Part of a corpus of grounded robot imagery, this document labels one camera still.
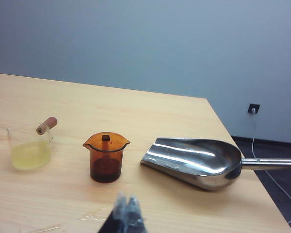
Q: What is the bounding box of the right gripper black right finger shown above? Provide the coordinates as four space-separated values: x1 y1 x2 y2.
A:
126 195 148 233

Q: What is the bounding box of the beaker with yellow liquid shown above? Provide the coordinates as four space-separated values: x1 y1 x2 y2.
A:
6 116 59 170

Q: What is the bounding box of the amber measuring cup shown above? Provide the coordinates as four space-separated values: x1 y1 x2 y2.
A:
82 132 131 184

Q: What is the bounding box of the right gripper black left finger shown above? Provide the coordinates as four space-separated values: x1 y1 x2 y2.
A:
98 191 127 233

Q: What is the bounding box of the black wall outlet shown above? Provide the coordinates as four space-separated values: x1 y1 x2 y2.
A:
247 103 261 114

